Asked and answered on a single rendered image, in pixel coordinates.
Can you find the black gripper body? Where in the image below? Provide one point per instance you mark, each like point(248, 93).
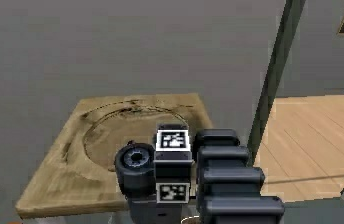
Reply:
point(135, 168)

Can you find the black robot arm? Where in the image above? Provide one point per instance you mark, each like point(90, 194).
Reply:
point(226, 180)

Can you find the tan wooden table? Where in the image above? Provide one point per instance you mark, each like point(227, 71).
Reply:
point(76, 173)

